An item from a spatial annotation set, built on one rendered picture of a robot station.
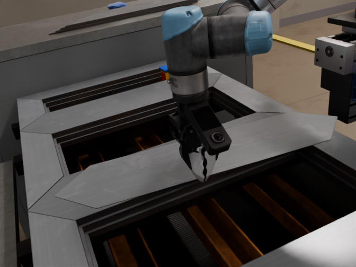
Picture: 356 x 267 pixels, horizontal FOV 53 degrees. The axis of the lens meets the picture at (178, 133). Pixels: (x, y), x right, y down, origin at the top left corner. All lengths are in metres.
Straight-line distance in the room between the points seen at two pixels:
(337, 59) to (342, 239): 0.68
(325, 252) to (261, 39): 0.37
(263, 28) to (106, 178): 0.48
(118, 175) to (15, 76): 0.83
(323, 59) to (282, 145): 0.45
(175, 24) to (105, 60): 0.98
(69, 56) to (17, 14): 2.94
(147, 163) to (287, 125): 0.38
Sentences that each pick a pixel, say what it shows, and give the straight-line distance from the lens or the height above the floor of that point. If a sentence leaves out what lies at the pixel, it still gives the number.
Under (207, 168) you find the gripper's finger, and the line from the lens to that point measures 0.78.
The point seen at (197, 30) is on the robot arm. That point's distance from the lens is 0.65.
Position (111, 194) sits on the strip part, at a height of 0.87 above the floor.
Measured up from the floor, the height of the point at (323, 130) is 0.87.
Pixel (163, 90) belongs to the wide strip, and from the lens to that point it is 1.30.
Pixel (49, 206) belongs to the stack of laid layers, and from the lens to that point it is 0.85.
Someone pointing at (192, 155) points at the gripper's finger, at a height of 0.94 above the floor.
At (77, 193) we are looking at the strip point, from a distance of 0.85.
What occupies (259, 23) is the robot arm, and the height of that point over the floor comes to 1.19.
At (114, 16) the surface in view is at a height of 1.07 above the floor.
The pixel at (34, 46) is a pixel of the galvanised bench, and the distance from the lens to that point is 1.55.
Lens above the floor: 1.34
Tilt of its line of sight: 28 degrees down
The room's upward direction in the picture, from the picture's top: 9 degrees counter-clockwise
